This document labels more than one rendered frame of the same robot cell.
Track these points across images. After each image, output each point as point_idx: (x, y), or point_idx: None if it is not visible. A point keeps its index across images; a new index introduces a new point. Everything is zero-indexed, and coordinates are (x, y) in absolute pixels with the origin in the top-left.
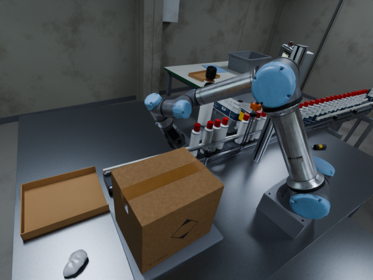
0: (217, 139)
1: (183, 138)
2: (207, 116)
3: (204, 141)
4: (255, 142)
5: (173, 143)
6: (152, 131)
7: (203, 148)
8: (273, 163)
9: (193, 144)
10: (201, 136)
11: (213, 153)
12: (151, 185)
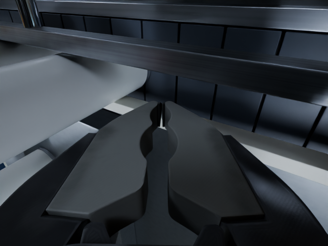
0: None
1: (51, 183)
2: (9, 173)
3: (2, 65)
4: None
5: (240, 229)
6: (190, 242)
7: (19, 12)
8: None
9: (54, 79)
10: (65, 129)
11: (45, 22)
12: None
